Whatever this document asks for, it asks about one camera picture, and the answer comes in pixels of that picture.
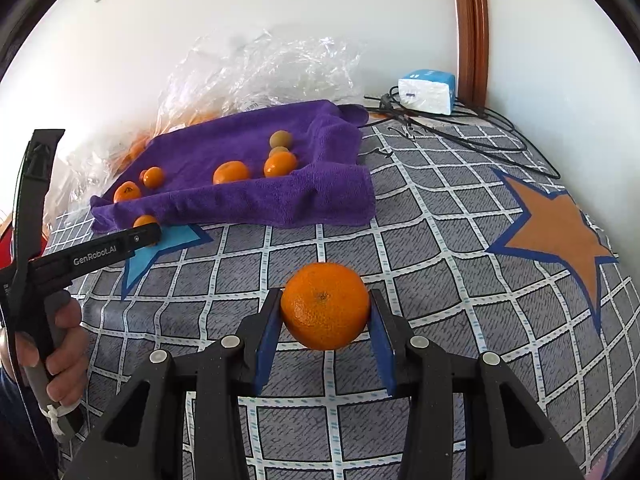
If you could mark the large orange with stem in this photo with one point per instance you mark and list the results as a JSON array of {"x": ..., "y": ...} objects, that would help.
[{"x": 126, "y": 192}]

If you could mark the blue white tissue pack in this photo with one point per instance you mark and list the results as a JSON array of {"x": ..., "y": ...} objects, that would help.
[{"x": 425, "y": 92}]

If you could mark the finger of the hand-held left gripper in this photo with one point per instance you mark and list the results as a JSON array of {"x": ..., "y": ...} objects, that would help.
[{"x": 142, "y": 237}]

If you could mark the purple towel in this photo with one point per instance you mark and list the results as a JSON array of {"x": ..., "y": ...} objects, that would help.
[{"x": 325, "y": 195}]

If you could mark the small yellow fruit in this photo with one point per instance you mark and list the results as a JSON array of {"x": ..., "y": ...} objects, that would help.
[
  {"x": 281, "y": 138},
  {"x": 277, "y": 151}
]

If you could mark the grey checked bedsheet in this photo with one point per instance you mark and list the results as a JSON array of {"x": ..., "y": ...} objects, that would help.
[{"x": 450, "y": 270}]

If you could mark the red paper bag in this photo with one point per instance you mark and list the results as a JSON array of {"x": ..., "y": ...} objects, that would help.
[{"x": 4, "y": 247}]

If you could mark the wooden door frame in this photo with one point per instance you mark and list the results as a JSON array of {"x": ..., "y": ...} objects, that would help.
[{"x": 472, "y": 25}]

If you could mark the person's left hand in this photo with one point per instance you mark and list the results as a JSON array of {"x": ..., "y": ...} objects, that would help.
[{"x": 72, "y": 360}]

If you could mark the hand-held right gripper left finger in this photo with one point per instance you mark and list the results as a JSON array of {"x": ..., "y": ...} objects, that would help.
[{"x": 265, "y": 355}]

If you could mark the large clear plastic bag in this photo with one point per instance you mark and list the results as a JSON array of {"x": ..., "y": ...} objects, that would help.
[{"x": 260, "y": 70}]

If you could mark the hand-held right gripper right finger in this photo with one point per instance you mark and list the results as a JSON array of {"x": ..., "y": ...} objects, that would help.
[{"x": 384, "y": 355}]

